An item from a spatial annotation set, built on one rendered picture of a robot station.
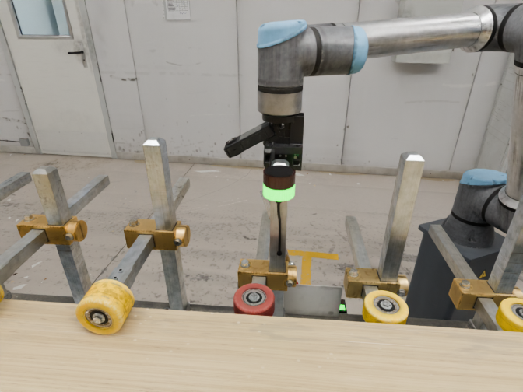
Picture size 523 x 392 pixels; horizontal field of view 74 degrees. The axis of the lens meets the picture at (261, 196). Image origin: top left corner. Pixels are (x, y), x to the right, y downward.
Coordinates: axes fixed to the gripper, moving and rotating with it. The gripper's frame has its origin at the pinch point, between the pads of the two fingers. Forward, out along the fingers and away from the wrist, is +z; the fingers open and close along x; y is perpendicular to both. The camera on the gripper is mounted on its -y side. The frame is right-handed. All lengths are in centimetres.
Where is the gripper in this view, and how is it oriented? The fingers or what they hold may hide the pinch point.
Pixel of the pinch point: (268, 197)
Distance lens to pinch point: 80.9
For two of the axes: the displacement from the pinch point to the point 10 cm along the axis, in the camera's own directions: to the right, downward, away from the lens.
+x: 0.8, -4.6, 8.8
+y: 10.0, 0.4, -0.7
